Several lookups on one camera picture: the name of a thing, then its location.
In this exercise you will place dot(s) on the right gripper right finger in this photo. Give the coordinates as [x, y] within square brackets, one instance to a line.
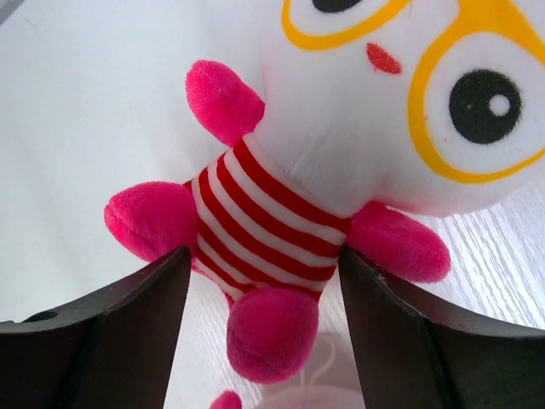
[416, 350]

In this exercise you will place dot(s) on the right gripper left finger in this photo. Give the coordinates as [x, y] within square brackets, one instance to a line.
[113, 348]

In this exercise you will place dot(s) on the pink plush toy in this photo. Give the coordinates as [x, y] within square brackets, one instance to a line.
[308, 394]
[374, 112]

